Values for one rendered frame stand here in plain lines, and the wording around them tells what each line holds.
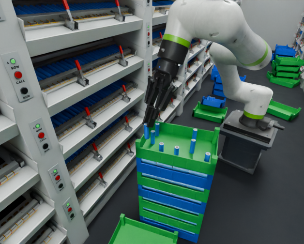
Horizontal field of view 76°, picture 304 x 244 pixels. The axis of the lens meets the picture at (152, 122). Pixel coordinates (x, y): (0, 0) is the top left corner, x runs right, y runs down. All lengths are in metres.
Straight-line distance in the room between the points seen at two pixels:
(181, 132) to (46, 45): 0.61
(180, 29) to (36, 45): 0.41
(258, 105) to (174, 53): 0.81
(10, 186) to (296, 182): 1.54
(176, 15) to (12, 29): 0.43
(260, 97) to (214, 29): 0.80
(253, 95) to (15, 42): 1.17
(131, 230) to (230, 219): 0.54
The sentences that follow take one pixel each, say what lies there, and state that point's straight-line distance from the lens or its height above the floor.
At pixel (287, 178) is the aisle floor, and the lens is 1.63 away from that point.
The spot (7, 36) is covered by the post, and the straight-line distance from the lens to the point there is 0.60.
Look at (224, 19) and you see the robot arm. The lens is 0.59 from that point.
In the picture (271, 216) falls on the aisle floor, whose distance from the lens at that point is 1.37.
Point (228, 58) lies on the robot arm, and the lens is 1.03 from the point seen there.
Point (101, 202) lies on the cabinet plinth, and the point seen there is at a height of 0.05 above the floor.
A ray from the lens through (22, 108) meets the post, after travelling 0.63.
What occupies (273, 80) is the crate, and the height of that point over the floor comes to 0.03.
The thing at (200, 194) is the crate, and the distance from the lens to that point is 0.85.
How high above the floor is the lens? 1.02
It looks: 33 degrees down
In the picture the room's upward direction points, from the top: straight up
